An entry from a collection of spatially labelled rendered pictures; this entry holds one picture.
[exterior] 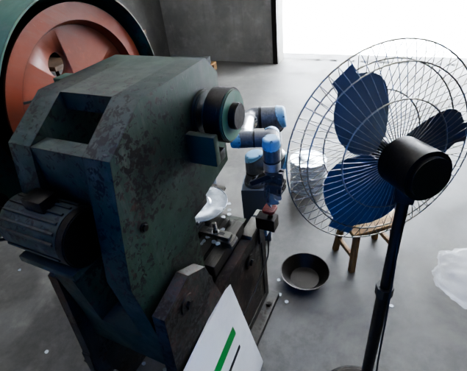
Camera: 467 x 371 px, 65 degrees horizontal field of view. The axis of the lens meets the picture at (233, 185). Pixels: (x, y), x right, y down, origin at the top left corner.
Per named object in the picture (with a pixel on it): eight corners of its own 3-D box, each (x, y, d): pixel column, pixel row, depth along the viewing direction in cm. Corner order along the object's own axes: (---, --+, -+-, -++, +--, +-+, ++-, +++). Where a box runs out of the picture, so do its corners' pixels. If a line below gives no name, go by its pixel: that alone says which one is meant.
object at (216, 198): (237, 191, 180) (237, 191, 180) (209, 229, 160) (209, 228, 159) (187, 182, 192) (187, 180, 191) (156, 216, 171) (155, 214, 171)
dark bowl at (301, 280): (289, 255, 247) (289, 248, 243) (334, 266, 235) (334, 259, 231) (273, 288, 226) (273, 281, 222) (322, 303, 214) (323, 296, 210)
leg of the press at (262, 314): (261, 290, 226) (251, 168, 174) (279, 296, 221) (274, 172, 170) (184, 449, 160) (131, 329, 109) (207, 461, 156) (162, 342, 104)
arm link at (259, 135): (254, 125, 163) (254, 137, 155) (279, 124, 162) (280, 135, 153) (256, 140, 168) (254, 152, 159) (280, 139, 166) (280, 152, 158)
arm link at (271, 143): (280, 132, 152) (280, 141, 145) (281, 154, 158) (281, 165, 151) (261, 132, 153) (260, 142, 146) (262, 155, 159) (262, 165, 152)
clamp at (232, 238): (205, 232, 170) (202, 215, 164) (237, 240, 163) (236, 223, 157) (199, 240, 166) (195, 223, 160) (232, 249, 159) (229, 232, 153)
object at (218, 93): (218, 133, 142) (211, 76, 129) (246, 137, 137) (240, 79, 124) (189, 163, 126) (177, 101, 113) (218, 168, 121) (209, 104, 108)
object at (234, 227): (168, 212, 194) (165, 203, 191) (244, 231, 176) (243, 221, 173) (132, 251, 173) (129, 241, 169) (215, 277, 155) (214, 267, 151)
